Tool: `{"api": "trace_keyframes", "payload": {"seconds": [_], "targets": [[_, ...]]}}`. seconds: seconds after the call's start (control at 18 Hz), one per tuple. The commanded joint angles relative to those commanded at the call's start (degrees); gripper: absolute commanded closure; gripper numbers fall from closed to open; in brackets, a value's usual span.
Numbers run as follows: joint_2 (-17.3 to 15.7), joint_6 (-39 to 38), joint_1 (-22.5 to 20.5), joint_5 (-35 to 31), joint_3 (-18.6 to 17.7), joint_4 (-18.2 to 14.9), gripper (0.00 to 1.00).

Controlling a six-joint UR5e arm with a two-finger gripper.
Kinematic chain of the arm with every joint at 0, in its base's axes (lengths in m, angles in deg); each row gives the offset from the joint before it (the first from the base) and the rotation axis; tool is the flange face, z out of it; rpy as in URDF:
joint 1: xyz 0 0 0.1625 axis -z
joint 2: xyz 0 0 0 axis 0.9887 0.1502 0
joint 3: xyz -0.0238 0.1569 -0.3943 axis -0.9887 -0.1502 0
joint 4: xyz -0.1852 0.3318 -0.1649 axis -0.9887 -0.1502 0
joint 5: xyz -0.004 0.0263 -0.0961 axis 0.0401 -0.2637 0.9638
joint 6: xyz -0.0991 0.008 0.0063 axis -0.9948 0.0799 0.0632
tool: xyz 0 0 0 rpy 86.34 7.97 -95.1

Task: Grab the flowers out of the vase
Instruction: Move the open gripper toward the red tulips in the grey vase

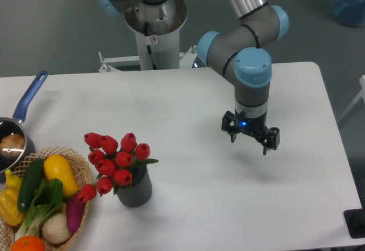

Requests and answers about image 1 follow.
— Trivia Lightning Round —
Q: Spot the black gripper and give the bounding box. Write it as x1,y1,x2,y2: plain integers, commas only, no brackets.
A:
221,111,280,156

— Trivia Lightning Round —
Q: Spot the red tulip bouquet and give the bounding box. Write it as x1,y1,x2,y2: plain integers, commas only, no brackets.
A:
78,132,159,203

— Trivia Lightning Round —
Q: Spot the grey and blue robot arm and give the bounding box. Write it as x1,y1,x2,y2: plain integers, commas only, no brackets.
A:
97,0,289,151

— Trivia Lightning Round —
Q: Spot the dark grey ribbed vase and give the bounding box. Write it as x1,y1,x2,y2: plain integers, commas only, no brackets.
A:
116,166,153,208

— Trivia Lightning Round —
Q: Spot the black device at table edge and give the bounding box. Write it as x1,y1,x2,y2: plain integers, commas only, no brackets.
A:
343,209,364,238

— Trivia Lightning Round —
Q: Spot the blue object in background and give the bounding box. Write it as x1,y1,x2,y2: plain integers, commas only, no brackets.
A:
331,0,364,27

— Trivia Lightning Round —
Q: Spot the purple eggplant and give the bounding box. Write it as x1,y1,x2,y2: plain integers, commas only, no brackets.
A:
66,193,85,233

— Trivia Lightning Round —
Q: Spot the yellow squash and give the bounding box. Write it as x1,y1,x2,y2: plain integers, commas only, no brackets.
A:
43,155,79,198

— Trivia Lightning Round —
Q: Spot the green bok choy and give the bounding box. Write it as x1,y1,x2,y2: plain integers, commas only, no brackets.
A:
15,179,63,240

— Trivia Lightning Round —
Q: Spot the white garlic bulb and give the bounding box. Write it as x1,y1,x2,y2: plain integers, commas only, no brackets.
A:
42,213,72,245

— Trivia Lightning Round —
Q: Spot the green cucumber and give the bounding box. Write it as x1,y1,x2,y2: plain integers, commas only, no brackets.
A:
17,158,44,212

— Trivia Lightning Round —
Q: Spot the browned food in saucepan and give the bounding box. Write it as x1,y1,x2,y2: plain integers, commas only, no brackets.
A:
1,133,25,158

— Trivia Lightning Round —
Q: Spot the orange fruit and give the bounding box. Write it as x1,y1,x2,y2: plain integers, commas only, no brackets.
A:
10,236,46,251

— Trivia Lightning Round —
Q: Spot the yellow bell pepper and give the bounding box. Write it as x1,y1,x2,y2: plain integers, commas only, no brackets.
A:
1,169,25,226

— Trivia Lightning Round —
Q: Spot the woven wicker basket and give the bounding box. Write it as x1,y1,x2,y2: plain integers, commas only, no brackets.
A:
1,147,92,250

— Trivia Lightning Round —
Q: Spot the white frame at right edge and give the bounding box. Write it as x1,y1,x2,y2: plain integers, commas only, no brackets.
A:
338,75,364,128

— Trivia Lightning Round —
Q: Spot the blue handled saucepan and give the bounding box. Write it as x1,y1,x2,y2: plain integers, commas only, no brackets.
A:
1,71,48,183

